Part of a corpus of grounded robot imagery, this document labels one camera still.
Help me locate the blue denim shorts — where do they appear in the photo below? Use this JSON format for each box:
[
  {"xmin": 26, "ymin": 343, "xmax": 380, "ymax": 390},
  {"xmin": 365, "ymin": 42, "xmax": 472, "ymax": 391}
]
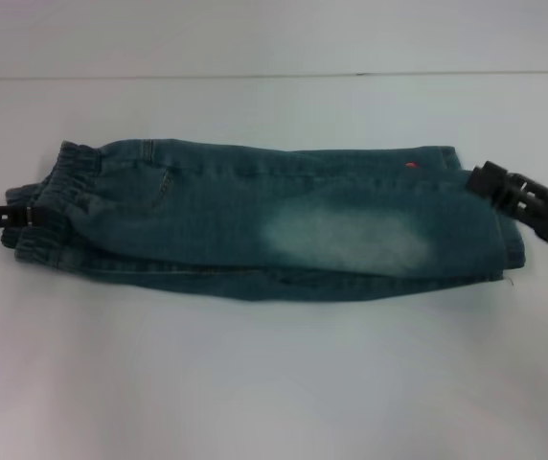
[{"xmin": 3, "ymin": 138, "xmax": 529, "ymax": 304}]

